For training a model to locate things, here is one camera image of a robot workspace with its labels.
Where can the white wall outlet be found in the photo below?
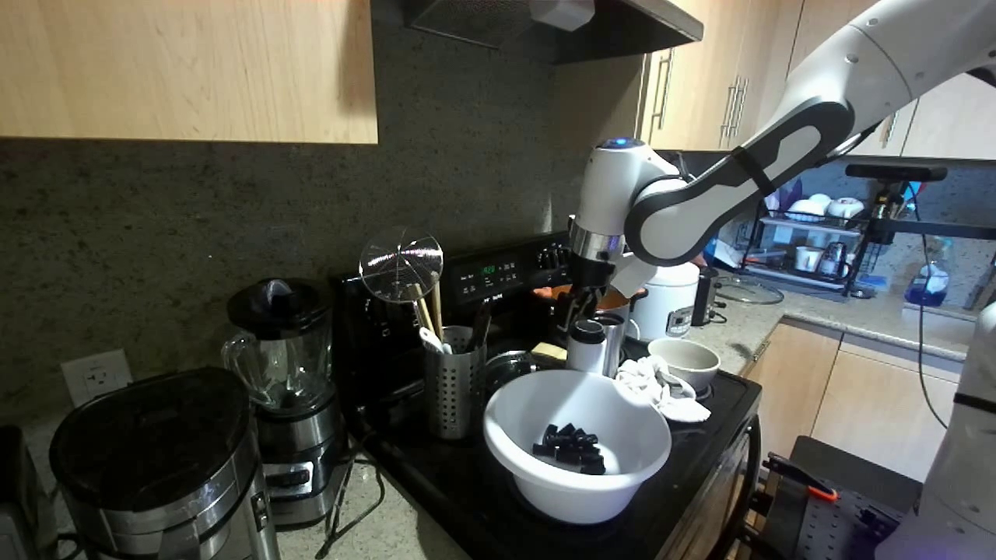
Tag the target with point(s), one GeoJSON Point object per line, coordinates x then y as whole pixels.
{"type": "Point", "coordinates": [93, 375]}

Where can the white crumpled cloth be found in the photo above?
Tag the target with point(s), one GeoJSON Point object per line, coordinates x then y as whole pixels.
{"type": "Point", "coordinates": [647, 387]}

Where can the steel tumbler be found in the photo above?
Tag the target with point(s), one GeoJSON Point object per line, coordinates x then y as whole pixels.
{"type": "Point", "coordinates": [618, 348]}

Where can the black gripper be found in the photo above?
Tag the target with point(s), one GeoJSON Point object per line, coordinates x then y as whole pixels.
{"type": "Point", "coordinates": [591, 271]}

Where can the black steel slow cooker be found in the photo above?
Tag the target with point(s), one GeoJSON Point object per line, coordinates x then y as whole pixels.
{"type": "Point", "coordinates": [156, 456]}

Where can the black steel blender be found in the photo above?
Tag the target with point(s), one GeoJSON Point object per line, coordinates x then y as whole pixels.
{"type": "Point", "coordinates": [283, 393]}

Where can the perforated steel utensil holder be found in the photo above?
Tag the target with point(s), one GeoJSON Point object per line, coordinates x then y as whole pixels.
{"type": "Point", "coordinates": [451, 393]}

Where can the white box on hood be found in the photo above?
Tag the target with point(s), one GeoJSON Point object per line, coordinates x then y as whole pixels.
{"type": "Point", "coordinates": [561, 13]}

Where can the glass lid with knob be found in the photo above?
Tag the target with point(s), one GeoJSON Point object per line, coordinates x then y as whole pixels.
{"type": "Point", "coordinates": [398, 268]}

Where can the wooden spatula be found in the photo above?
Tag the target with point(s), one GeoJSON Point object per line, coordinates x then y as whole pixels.
{"type": "Point", "coordinates": [549, 353]}

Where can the glass pot lid steel rim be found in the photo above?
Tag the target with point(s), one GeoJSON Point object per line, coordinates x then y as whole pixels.
{"type": "Point", "coordinates": [510, 364]}

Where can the pile of black pieces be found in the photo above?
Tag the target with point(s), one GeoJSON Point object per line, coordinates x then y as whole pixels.
{"type": "Point", "coordinates": [571, 448]}

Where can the white mug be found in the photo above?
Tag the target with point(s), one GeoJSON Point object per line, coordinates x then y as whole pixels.
{"type": "Point", "coordinates": [685, 363]}

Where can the dish rack with dishes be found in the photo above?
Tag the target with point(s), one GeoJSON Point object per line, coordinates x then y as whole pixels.
{"type": "Point", "coordinates": [812, 243]}

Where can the dark range hood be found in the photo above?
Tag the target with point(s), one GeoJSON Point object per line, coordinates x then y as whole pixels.
{"type": "Point", "coordinates": [580, 27]}

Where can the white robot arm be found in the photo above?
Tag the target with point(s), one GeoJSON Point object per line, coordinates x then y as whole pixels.
{"type": "Point", "coordinates": [829, 81]}

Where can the clear round lid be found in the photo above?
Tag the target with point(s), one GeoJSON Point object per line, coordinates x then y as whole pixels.
{"type": "Point", "coordinates": [747, 294]}

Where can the light wood wall cabinet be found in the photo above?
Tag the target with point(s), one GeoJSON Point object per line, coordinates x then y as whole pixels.
{"type": "Point", "coordinates": [187, 65]}

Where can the slim black bottle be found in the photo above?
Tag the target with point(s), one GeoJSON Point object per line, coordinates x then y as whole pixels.
{"type": "Point", "coordinates": [707, 301]}

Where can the black equipment case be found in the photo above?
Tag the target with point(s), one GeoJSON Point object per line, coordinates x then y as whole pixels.
{"type": "Point", "coordinates": [829, 517]}

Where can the black camera stand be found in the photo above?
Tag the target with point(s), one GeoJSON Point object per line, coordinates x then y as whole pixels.
{"type": "Point", "coordinates": [891, 203]}

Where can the blue soap bottle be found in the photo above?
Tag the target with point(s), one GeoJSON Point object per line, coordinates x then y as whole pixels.
{"type": "Point", "coordinates": [924, 285]}

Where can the row of wood cabinets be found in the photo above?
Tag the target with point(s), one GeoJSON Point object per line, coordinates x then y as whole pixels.
{"type": "Point", "coordinates": [703, 81]}

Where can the white rice cooker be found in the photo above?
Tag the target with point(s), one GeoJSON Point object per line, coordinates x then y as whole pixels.
{"type": "Point", "coordinates": [671, 301]}

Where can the black electric stove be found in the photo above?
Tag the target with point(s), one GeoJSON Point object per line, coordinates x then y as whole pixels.
{"type": "Point", "coordinates": [485, 498]}

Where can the large white mixing bowl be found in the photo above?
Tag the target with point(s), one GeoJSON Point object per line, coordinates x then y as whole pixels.
{"type": "Point", "coordinates": [580, 492]}

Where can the wooden base cabinet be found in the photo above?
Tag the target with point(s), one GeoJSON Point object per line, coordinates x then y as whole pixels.
{"type": "Point", "coordinates": [873, 405]}

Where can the white spoon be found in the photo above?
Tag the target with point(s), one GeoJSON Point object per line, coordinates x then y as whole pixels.
{"type": "Point", "coordinates": [431, 340]}

